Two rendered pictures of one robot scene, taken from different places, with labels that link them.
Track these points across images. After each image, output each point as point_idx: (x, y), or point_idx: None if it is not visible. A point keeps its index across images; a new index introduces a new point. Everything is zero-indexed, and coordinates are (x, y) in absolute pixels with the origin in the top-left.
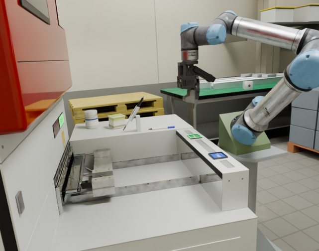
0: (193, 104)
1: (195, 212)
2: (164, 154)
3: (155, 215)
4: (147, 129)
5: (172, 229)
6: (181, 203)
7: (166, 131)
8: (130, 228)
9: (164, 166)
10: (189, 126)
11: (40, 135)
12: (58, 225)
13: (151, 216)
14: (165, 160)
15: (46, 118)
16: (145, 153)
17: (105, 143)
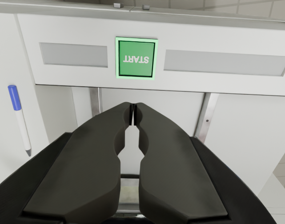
0: (136, 126)
1: (284, 105)
2: (69, 90)
3: (254, 145)
4: (26, 154)
5: None
6: (253, 113)
7: (42, 112)
8: (257, 166)
9: (120, 100)
10: (2, 25)
11: None
12: None
13: (253, 148)
14: (101, 94)
15: None
16: (72, 131)
17: None
